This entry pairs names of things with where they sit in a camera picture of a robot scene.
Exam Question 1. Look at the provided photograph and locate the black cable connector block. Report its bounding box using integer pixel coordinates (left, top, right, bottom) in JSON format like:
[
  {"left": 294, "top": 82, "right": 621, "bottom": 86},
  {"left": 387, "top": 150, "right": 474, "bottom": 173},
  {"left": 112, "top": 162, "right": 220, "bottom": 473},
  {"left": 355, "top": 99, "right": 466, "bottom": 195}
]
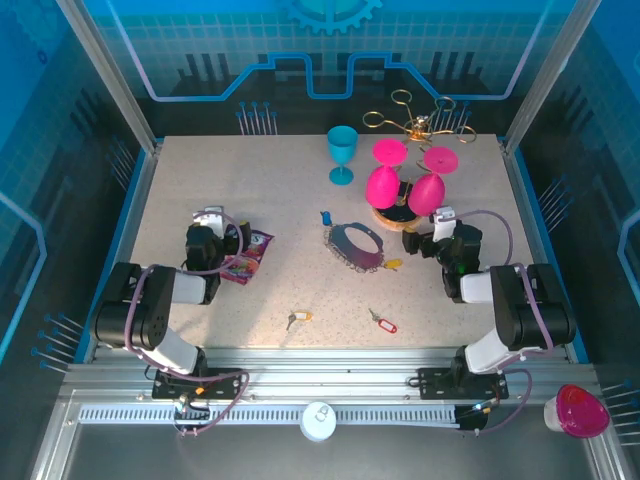
[
  {"left": 172, "top": 403, "right": 211, "bottom": 437},
  {"left": 455, "top": 403, "right": 489, "bottom": 435}
]

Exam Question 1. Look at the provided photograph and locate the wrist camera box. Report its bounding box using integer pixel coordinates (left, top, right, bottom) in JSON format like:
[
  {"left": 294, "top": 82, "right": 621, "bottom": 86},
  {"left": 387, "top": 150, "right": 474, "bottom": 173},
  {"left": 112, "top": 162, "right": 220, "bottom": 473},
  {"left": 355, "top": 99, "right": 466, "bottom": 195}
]
[
  {"left": 430, "top": 205, "right": 458, "bottom": 242},
  {"left": 203, "top": 205, "right": 225, "bottom": 235}
]

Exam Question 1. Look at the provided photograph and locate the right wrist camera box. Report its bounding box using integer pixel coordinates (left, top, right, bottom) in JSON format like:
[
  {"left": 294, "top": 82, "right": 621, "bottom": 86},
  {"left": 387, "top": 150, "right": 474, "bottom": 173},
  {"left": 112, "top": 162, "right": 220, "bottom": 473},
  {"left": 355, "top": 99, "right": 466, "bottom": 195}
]
[{"left": 430, "top": 205, "right": 458, "bottom": 242}]

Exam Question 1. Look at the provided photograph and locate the white slotted cable duct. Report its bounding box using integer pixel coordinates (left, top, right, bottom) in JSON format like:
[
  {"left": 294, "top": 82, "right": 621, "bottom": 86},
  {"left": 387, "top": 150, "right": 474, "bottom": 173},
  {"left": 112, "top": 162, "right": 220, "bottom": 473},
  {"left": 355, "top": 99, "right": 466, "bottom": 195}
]
[{"left": 78, "top": 405, "right": 459, "bottom": 426}]

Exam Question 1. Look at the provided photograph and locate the aluminium frame post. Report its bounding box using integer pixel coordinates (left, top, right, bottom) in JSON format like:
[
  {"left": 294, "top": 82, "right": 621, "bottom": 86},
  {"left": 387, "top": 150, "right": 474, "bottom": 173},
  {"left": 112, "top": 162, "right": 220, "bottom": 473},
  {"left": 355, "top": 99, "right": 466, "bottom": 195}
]
[
  {"left": 54, "top": 0, "right": 164, "bottom": 154},
  {"left": 502, "top": 0, "right": 601, "bottom": 156}
]

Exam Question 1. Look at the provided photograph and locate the pink plastic goblet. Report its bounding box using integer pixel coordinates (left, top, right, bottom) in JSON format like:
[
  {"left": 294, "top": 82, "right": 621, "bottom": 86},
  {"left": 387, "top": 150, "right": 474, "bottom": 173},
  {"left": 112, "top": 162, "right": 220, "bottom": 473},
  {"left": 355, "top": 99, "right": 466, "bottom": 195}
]
[
  {"left": 365, "top": 138, "right": 407, "bottom": 211},
  {"left": 408, "top": 146, "right": 460, "bottom": 218}
]

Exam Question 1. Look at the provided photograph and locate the long aluminium frame rail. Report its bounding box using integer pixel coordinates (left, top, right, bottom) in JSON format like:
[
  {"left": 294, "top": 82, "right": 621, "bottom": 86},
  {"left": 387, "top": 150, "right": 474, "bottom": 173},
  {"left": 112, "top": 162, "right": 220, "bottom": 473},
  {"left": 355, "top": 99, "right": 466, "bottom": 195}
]
[{"left": 64, "top": 347, "right": 599, "bottom": 407}]

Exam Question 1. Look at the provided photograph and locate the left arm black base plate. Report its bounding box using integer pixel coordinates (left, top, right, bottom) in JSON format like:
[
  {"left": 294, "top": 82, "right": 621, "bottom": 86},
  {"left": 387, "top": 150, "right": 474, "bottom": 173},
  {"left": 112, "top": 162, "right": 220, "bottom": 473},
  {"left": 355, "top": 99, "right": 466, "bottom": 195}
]
[{"left": 151, "top": 367, "right": 244, "bottom": 401}]

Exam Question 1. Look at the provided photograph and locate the purple candy bag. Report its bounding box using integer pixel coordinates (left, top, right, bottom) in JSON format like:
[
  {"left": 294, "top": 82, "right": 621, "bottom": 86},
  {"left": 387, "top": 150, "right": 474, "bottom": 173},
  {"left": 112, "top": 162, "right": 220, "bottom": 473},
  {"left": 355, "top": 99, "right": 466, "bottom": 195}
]
[{"left": 219, "top": 229, "right": 275, "bottom": 286}]

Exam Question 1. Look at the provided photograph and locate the white cup with pink lid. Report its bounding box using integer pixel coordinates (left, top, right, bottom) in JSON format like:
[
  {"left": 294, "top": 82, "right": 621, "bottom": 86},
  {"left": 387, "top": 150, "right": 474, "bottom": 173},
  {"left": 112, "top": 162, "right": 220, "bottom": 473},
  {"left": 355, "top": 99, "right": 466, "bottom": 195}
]
[{"left": 543, "top": 383, "right": 611, "bottom": 439}]

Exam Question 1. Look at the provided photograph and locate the metal keyring holder with rings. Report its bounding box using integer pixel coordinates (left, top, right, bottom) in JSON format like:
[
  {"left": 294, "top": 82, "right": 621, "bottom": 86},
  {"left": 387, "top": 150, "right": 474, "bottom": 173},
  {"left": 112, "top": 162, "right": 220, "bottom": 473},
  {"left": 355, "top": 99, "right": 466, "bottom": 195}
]
[{"left": 322, "top": 221, "right": 389, "bottom": 275}]

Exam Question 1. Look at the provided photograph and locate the aluminium side rail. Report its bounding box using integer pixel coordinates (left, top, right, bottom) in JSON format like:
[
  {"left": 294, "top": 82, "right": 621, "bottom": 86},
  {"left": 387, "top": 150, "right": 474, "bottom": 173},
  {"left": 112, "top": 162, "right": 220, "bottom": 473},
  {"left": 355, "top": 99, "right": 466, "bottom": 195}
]
[
  {"left": 499, "top": 139, "right": 589, "bottom": 364},
  {"left": 82, "top": 142, "right": 166, "bottom": 361}
]

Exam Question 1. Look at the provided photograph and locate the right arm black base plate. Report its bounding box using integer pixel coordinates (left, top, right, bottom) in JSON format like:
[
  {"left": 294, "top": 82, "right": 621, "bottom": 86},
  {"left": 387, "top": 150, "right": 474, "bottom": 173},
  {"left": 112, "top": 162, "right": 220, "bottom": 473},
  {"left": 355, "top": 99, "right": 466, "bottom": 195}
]
[{"left": 417, "top": 367, "right": 510, "bottom": 401}]

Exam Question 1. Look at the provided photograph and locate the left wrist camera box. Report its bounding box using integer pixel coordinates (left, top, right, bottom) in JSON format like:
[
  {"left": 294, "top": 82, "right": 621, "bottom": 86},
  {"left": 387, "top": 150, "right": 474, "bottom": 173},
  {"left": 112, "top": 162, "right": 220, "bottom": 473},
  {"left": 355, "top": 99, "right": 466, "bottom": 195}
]
[{"left": 203, "top": 205, "right": 225, "bottom": 235}]

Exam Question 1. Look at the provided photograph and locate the key with red tag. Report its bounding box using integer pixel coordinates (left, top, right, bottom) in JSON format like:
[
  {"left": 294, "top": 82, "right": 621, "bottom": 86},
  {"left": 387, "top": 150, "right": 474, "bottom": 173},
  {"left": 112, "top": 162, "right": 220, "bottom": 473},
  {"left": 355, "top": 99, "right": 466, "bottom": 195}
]
[{"left": 368, "top": 307, "right": 400, "bottom": 334}]

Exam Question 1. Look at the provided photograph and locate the teal plastic goblet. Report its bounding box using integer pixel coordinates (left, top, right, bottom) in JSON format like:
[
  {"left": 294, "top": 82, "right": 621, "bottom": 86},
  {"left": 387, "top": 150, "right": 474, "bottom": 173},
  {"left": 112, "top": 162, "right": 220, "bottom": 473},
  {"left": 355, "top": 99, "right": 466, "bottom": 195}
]
[{"left": 327, "top": 125, "right": 359, "bottom": 187}]

